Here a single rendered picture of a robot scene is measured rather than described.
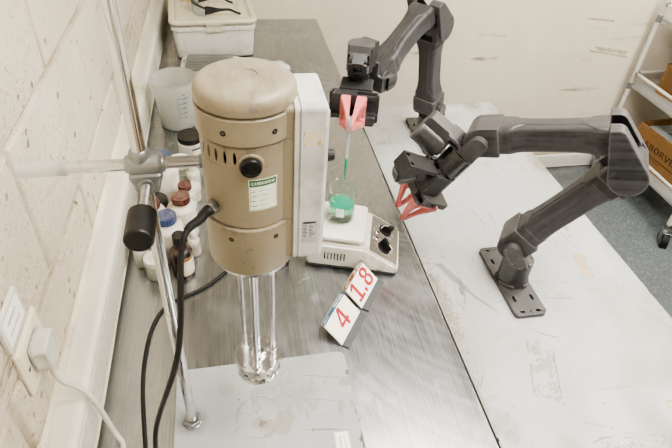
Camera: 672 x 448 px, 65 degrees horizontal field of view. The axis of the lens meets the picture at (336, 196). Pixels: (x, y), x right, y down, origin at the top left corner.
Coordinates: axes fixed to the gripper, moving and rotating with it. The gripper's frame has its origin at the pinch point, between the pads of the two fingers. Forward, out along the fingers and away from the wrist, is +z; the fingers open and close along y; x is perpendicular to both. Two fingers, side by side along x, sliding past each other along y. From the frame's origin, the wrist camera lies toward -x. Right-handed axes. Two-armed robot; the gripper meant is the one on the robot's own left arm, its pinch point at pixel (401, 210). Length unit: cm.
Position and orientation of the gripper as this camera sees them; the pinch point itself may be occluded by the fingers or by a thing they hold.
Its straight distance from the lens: 116.3
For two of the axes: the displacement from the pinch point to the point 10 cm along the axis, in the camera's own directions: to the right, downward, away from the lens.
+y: 2.4, 7.8, -5.8
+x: 8.0, 1.8, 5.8
